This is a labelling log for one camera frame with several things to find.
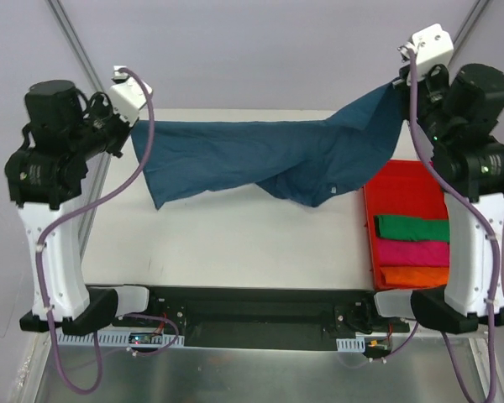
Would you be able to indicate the right slotted cable duct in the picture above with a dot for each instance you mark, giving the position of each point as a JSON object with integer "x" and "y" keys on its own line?
{"x": 350, "y": 345}

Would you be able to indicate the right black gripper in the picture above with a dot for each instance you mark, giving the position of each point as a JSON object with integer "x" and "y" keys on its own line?
{"x": 406, "y": 88}

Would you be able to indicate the red plastic bin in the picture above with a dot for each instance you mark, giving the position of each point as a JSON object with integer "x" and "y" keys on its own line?
{"x": 401, "y": 188}

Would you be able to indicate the aluminium frame post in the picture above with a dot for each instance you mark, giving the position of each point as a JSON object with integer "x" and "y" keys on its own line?
{"x": 470, "y": 21}
{"x": 61, "y": 16}

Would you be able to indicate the left slotted cable duct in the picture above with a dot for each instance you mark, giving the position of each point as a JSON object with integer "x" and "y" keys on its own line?
{"x": 117, "y": 339}

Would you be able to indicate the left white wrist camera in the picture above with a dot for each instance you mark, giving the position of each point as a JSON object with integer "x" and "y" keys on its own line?
{"x": 126, "y": 96}

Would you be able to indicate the orange rolled t shirt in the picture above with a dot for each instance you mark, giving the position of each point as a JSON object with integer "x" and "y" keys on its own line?
{"x": 408, "y": 277}

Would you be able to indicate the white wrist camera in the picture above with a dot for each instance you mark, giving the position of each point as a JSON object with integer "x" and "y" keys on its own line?
{"x": 432, "y": 46}
{"x": 126, "y": 96}

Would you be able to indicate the right aluminium frame post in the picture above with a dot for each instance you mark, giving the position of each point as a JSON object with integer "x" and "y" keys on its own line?
{"x": 470, "y": 21}

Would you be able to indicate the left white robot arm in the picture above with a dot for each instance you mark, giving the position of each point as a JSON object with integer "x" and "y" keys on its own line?
{"x": 65, "y": 130}

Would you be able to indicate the left aluminium frame post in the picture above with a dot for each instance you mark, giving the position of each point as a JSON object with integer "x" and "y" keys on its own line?
{"x": 61, "y": 16}

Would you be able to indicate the blue t shirt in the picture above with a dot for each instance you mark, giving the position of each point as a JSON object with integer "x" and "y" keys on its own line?
{"x": 307, "y": 162}

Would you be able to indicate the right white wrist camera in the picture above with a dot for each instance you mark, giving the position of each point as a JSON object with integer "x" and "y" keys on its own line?
{"x": 432, "y": 46}

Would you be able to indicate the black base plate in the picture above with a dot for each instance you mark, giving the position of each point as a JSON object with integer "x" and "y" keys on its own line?
{"x": 302, "y": 320}

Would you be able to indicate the slotted cable duct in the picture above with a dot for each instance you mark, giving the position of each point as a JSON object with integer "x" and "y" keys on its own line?
{"x": 117, "y": 339}
{"x": 350, "y": 345}

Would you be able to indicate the green rolled t shirt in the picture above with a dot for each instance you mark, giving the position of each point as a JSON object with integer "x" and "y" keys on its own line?
{"x": 414, "y": 229}

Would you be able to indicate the pink rolled t shirt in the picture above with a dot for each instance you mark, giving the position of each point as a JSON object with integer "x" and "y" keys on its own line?
{"x": 409, "y": 253}

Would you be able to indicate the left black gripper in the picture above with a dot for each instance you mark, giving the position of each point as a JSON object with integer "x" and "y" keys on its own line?
{"x": 118, "y": 137}

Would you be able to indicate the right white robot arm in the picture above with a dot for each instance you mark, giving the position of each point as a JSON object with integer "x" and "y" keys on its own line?
{"x": 457, "y": 116}

